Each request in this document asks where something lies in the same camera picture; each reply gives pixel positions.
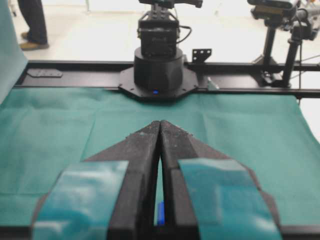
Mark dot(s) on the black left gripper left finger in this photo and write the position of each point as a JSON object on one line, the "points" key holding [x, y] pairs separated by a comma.
{"points": [[108, 196]]}

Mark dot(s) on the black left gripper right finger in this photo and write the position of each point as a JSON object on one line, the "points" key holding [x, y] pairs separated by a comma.
{"points": [[211, 196]]}

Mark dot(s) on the blue block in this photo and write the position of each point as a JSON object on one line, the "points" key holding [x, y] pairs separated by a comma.
{"points": [[160, 220]]}

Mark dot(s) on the green table cloth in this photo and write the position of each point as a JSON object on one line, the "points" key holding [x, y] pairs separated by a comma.
{"points": [[43, 130]]}

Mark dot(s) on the person legs dark trousers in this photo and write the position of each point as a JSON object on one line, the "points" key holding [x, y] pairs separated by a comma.
{"points": [[36, 37]]}

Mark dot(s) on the silver corner bracket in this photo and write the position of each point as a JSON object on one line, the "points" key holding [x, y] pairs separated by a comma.
{"points": [[211, 85]]}

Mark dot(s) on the black table frame rail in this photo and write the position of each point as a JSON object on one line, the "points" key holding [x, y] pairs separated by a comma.
{"points": [[232, 78]]}

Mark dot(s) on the black corner bracket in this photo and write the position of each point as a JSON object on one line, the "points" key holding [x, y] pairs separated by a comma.
{"points": [[200, 55]]}

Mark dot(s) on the black camera stand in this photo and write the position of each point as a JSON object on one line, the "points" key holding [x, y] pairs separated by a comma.
{"points": [[288, 24]]}

